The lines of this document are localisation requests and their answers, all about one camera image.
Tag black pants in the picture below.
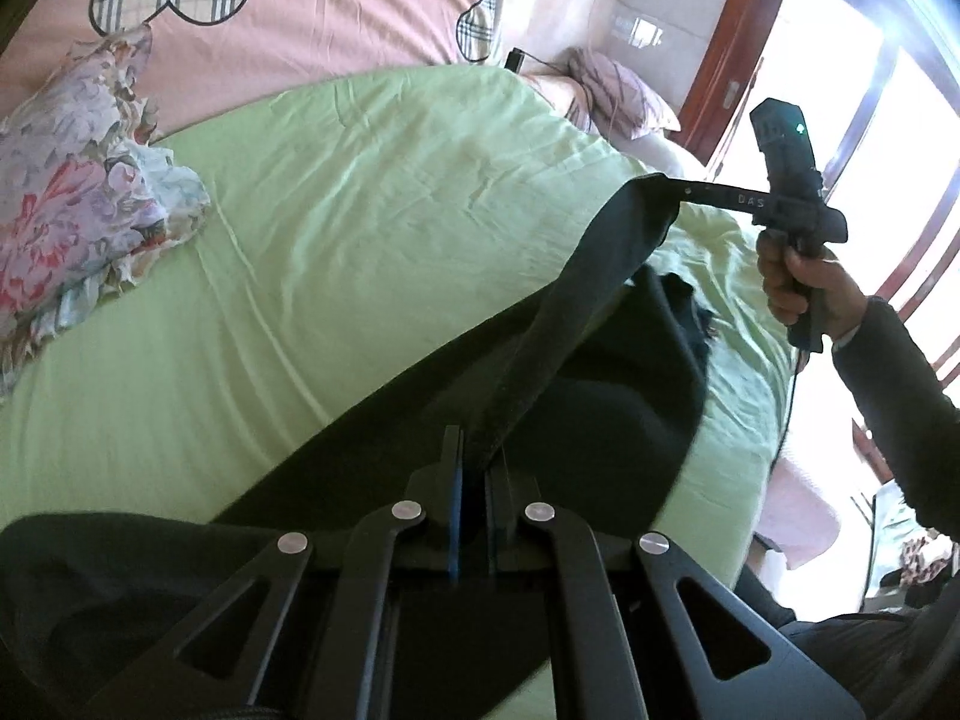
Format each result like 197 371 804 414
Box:
2 176 708 718

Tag right forearm dark sleeve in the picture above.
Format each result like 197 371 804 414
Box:
833 298 960 538

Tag person's right hand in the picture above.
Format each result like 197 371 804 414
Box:
757 231 867 341

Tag orange floral pillow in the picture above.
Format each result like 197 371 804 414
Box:
521 73 599 135

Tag small black charger box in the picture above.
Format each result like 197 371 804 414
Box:
505 47 526 75

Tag green bed sheet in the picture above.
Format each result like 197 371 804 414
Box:
0 63 799 720

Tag floral ruffled pillow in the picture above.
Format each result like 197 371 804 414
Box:
2 26 210 394

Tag pink bed sheet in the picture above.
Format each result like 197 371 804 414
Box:
2 0 498 133

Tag brown wooden door frame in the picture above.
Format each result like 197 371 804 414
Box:
677 0 960 392

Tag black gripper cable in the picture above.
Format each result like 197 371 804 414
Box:
776 347 811 467

